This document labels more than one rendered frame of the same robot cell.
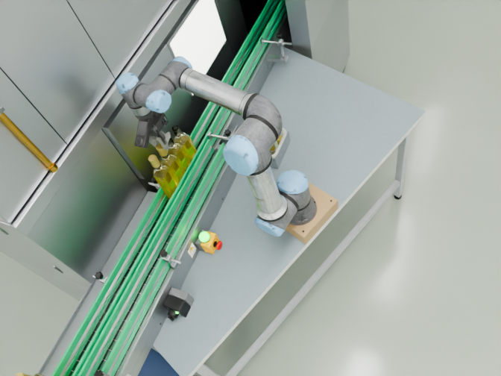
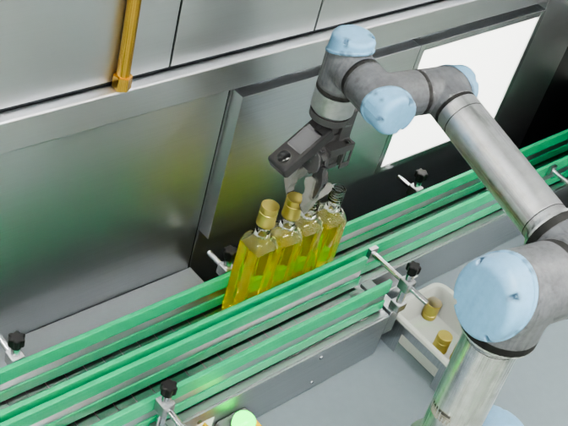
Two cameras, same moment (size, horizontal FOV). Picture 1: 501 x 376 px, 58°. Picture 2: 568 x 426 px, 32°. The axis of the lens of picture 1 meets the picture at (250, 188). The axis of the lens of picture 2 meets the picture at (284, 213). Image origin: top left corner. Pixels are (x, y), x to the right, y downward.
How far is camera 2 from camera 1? 0.40 m
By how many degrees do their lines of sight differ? 15
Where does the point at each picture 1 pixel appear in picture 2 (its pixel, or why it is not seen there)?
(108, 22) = not seen: outside the picture
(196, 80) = (479, 122)
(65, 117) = (207, 21)
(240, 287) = not seen: outside the picture
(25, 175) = (78, 56)
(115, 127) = (251, 106)
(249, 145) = (532, 284)
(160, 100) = (398, 107)
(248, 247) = not seen: outside the picture
